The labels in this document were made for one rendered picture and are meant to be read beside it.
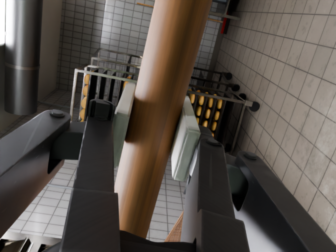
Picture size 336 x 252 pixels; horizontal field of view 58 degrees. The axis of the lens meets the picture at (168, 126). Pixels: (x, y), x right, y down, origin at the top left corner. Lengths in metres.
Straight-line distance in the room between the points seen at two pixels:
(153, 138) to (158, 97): 0.02
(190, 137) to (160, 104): 0.03
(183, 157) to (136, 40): 5.03
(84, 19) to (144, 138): 5.11
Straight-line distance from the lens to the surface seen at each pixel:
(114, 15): 5.19
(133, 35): 5.17
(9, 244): 2.38
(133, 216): 0.20
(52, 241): 2.36
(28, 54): 3.35
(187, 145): 0.15
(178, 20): 0.16
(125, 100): 0.17
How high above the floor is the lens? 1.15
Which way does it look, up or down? 6 degrees down
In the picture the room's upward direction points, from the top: 80 degrees counter-clockwise
